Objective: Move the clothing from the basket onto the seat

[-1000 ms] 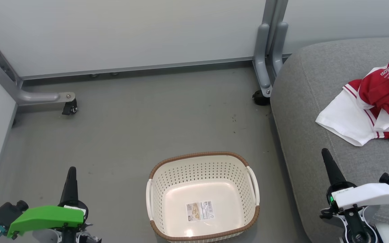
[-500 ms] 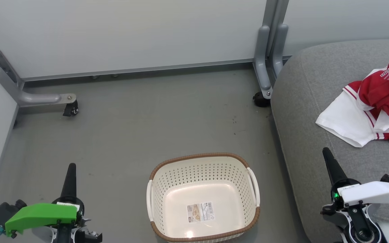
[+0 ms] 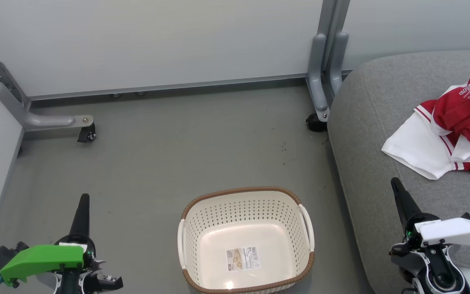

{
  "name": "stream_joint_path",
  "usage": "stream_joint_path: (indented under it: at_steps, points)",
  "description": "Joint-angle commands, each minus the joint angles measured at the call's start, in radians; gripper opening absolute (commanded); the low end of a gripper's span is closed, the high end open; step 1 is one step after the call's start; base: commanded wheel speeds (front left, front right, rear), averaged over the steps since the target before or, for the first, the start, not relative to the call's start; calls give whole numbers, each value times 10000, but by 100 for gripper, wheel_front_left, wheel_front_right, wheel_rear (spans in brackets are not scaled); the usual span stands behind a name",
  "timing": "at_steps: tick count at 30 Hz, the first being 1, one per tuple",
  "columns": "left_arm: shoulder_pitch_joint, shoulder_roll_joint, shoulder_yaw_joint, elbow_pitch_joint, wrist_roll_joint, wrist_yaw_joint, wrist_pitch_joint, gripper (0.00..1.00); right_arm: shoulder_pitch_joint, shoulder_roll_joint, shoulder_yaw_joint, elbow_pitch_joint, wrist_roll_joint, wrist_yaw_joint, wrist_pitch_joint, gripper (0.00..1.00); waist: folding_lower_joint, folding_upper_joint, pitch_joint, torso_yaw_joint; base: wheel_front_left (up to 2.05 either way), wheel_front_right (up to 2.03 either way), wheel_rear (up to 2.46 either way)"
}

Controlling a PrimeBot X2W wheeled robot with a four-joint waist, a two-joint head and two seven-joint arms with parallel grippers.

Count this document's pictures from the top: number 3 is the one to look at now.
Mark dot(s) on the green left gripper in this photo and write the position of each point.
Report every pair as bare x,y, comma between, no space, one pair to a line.
43,257

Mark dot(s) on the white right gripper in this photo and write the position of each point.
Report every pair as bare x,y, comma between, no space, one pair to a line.
451,230

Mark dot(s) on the red and white shirt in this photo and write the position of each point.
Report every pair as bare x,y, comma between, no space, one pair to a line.
467,114

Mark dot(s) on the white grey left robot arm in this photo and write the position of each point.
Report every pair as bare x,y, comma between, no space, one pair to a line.
47,283

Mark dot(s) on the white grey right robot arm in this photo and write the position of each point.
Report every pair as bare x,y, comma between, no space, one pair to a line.
443,281

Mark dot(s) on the grey fabric sofa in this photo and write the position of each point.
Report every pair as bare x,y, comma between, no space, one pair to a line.
373,122

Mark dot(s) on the black caster wheel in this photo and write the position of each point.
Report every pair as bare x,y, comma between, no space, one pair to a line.
87,134
314,122

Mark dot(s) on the grey partition foot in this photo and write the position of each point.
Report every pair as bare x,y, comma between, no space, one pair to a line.
43,120
318,81

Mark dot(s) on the cream perforated laundry basket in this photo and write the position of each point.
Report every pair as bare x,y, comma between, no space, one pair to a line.
243,228

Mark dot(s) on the printed basket label sticker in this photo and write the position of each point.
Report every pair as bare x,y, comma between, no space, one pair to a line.
242,258

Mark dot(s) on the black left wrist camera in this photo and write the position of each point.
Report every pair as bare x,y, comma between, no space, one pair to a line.
2,255

